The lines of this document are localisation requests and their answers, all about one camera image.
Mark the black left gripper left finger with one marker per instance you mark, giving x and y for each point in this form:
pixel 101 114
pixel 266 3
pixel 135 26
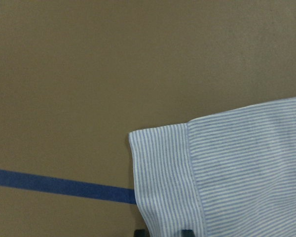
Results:
pixel 140 233

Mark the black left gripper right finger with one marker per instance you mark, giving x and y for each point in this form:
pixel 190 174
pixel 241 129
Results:
pixel 187 233

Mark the blue striped button shirt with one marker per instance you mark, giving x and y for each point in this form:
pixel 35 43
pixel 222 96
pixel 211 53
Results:
pixel 231 174

